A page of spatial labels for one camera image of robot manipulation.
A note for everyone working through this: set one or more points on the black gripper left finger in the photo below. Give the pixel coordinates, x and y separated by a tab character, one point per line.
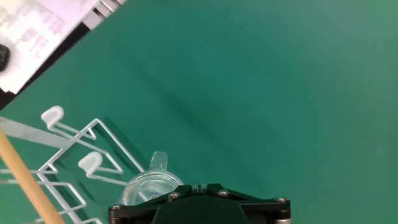
130	213

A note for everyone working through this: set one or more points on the black computer mouse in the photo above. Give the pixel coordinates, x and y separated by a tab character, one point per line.
3	57

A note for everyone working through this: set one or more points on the green table mat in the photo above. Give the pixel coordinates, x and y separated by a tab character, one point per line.
248	77

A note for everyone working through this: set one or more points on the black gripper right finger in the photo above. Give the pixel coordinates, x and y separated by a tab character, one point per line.
267	211

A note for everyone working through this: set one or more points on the white printed paper sheet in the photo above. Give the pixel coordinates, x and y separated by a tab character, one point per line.
37	34

